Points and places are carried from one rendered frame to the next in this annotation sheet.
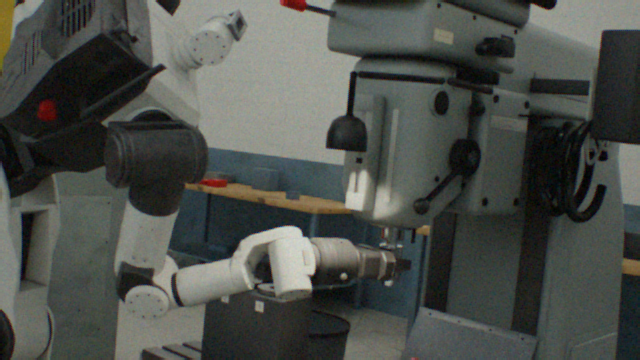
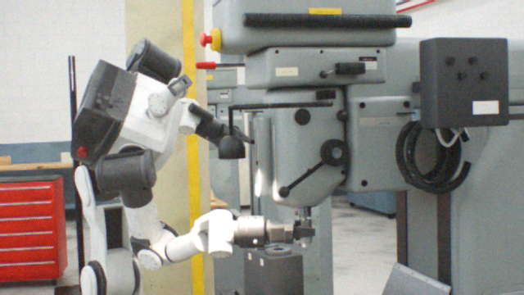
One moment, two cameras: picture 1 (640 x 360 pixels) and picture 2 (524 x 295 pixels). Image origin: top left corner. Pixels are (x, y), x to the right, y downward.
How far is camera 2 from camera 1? 99 cm
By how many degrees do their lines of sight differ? 32
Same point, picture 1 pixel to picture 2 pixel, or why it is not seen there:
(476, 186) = (354, 172)
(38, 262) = (125, 236)
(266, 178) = not seen: hidden behind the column
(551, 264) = (454, 227)
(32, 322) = (120, 272)
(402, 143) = (278, 148)
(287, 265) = (212, 235)
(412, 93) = (279, 113)
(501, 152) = (379, 144)
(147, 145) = (110, 168)
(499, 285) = (430, 244)
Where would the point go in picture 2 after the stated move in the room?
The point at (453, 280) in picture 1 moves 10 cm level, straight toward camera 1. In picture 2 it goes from (408, 241) to (392, 247)
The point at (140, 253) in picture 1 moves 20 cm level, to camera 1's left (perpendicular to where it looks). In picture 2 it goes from (136, 230) to (88, 225)
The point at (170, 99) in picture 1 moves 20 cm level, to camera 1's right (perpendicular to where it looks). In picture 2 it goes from (139, 138) to (194, 137)
